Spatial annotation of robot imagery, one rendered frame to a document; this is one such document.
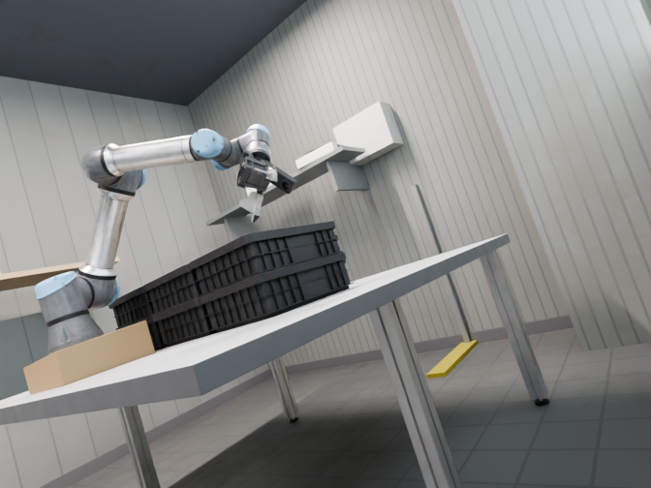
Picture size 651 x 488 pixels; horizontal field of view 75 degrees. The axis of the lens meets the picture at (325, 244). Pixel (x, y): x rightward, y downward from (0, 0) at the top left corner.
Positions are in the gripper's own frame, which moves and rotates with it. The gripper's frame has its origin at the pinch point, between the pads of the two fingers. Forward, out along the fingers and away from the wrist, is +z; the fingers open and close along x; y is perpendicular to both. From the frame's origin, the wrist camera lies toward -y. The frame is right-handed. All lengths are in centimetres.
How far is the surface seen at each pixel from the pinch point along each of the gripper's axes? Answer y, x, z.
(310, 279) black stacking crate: -20.8, -17.4, 6.0
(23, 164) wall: 118, -180, -202
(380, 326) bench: -29.8, -2.2, 31.2
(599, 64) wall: -142, 64, -95
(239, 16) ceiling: 1, -43, -290
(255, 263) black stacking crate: -1.6, -12.4, 10.3
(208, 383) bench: 15, 15, 61
